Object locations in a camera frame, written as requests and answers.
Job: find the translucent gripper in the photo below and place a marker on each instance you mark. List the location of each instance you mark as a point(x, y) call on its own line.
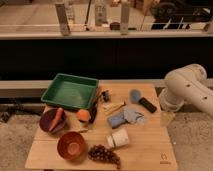
point(166, 118)

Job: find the black eraser with blue pad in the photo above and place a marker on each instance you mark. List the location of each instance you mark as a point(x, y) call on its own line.
point(136, 98)

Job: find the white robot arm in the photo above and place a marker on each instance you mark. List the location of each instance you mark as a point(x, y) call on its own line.
point(182, 85)

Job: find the green plastic tray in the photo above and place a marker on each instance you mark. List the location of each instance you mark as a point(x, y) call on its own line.
point(71, 92)

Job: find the grey crumpled cloth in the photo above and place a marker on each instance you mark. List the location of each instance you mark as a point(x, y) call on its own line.
point(132, 116)

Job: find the white cup lying sideways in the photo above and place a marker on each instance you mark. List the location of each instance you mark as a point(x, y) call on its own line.
point(118, 138)

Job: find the small dark toy figure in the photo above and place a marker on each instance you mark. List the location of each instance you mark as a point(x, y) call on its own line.
point(105, 96)

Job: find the dark eggplant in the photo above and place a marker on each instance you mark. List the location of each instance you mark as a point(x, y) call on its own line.
point(93, 110)

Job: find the bunch of dark grapes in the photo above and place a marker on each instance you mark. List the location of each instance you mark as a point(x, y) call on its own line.
point(100, 153)

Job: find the orange fruit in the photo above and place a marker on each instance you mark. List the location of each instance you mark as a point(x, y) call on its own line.
point(83, 115)

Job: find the orange wooden bowl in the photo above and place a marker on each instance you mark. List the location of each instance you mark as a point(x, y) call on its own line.
point(71, 145)

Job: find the orange carrot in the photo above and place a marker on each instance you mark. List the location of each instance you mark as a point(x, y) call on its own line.
point(56, 119)

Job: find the purple bowl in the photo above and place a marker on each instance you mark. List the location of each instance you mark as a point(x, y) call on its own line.
point(46, 121)

